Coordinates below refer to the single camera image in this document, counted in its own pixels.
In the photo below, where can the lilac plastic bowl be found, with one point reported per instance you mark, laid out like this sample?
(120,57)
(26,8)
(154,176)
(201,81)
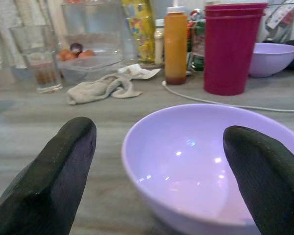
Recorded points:
(272,61)
(181,171)

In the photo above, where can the white lace curtain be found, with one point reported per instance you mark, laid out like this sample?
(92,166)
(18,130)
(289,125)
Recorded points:
(2,29)

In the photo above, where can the shallow clear plastic tray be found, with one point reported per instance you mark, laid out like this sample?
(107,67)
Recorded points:
(88,71)

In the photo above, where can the grey crumpled cloth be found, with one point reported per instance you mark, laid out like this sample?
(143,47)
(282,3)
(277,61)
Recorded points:
(95,89)

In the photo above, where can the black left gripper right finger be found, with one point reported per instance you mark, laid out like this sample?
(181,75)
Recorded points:
(269,181)

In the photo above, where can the orange sauce squeeze bottle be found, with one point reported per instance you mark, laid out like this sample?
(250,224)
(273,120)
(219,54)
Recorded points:
(175,46)

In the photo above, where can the tall clear plastic container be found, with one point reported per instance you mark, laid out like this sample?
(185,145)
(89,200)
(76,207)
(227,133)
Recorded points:
(93,27)

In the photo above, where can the brown onion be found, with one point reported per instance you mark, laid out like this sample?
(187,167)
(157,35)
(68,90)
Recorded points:
(87,54)
(68,55)

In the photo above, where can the printed plastic bag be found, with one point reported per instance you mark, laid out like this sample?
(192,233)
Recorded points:
(280,19)

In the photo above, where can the clear drinking glass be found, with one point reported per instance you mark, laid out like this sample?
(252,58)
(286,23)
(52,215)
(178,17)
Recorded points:
(39,61)

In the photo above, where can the small white-capped spice jar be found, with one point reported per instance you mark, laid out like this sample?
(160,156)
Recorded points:
(159,44)

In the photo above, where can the crumpled white paper napkin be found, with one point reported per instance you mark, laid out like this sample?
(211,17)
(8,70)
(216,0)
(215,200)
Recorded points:
(137,72)

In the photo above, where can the yellow floral package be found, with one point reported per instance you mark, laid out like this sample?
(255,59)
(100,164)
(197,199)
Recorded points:
(140,29)

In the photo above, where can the green glass bottle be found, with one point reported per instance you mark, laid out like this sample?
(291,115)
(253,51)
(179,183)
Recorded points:
(198,44)

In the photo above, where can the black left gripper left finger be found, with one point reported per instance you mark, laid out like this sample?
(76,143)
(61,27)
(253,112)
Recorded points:
(46,186)

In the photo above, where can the red onion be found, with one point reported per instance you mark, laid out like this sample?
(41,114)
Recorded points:
(76,47)

